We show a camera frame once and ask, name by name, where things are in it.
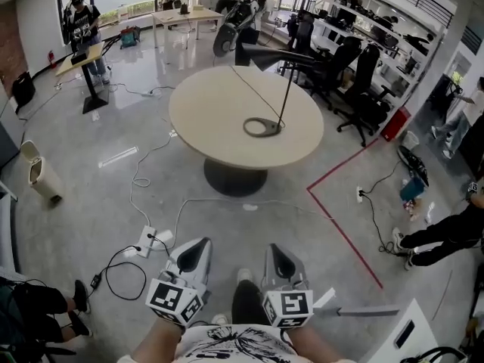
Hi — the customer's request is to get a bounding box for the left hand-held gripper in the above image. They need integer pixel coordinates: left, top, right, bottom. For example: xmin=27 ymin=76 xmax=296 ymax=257
xmin=146 ymin=237 xmax=214 ymax=327

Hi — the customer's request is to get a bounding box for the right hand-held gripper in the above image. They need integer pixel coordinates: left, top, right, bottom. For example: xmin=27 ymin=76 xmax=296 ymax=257
xmin=261 ymin=244 xmax=315 ymax=330

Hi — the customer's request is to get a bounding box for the black desk lamp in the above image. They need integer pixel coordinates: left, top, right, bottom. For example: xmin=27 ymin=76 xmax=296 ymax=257
xmin=228 ymin=43 xmax=317 ymax=140

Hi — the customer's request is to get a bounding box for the person's left forearm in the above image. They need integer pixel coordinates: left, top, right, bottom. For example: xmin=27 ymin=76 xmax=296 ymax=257
xmin=129 ymin=315 xmax=187 ymax=363

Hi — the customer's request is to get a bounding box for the person's right forearm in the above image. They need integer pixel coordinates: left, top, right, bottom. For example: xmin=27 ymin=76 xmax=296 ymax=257
xmin=281 ymin=324 xmax=358 ymax=363

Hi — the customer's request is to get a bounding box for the small wooden standing desk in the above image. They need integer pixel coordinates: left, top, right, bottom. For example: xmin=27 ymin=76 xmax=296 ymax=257
xmin=54 ymin=41 xmax=111 ymax=115

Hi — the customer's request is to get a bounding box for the person's black trouser leg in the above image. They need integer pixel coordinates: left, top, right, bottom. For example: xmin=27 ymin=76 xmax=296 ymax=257
xmin=231 ymin=279 xmax=266 ymax=327

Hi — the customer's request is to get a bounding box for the red floor tape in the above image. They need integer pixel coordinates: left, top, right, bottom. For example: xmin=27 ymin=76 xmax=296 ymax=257
xmin=306 ymin=135 xmax=385 ymax=291

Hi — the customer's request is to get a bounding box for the grey metal bar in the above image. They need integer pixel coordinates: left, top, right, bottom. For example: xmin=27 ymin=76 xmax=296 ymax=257
xmin=312 ymin=303 xmax=402 ymax=319

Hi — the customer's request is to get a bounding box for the person's white printed shirt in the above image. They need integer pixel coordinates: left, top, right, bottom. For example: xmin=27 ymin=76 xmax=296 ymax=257
xmin=174 ymin=324 xmax=306 ymax=363

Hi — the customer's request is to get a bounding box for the black phone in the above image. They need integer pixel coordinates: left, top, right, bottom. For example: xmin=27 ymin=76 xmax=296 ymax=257
xmin=393 ymin=320 xmax=417 ymax=350

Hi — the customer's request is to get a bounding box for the round beige table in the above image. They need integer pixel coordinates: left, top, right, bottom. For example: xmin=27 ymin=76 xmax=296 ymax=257
xmin=167 ymin=64 xmax=326 ymax=198

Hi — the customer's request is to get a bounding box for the white side table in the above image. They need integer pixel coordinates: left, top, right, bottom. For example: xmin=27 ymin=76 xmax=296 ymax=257
xmin=358 ymin=298 xmax=448 ymax=363

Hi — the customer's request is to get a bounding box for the blue bag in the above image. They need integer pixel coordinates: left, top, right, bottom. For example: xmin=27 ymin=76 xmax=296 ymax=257
xmin=399 ymin=175 xmax=427 ymax=204

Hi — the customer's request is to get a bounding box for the black backpack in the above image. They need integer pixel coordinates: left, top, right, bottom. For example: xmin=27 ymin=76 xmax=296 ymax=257
xmin=397 ymin=144 xmax=431 ymax=188

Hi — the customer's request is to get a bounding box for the beige pedal trash bin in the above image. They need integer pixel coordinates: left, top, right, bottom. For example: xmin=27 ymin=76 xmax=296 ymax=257
xmin=19 ymin=139 xmax=64 ymax=206

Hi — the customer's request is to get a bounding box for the white waste basket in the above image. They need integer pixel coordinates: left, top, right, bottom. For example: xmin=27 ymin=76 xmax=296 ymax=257
xmin=401 ymin=130 xmax=420 ymax=153

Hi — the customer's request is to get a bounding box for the red bin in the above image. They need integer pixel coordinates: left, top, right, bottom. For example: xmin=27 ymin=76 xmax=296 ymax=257
xmin=379 ymin=105 xmax=412 ymax=142

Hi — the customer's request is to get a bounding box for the black office chair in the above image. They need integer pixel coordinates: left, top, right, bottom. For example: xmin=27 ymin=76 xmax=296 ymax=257
xmin=335 ymin=45 xmax=397 ymax=147
xmin=297 ymin=36 xmax=365 ymax=110

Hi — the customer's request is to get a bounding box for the green tool bag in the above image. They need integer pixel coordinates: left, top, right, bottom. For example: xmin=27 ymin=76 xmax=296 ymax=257
xmin=119 ymin=25 xmax=142 ymax=49

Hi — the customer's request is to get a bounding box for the black box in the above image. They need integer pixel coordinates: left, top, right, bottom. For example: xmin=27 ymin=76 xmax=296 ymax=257
xmin=70 ymin=47 xmax=91 ymax=67

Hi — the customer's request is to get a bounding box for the black bag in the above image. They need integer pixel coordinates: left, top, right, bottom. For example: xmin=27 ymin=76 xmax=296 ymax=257
xmin=11 ymin=71 xmax=37 ymax=110

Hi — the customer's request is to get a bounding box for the long wooden table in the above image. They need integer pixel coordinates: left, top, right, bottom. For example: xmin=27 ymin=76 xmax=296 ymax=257
xmin=150 ymin=6 xmax=225 ymax=49

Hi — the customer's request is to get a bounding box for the white storage shelf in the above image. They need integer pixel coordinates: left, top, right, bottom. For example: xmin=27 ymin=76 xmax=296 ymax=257
xmin=308 ymin=0 xmax=457 ymax=110

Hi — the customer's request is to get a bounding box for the black floor cable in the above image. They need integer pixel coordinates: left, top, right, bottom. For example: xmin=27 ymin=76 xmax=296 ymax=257
xmin=85 ymin=232 xmax=172 ymax=303
xmin=358 ymin=160 xmax=404 ymax=256

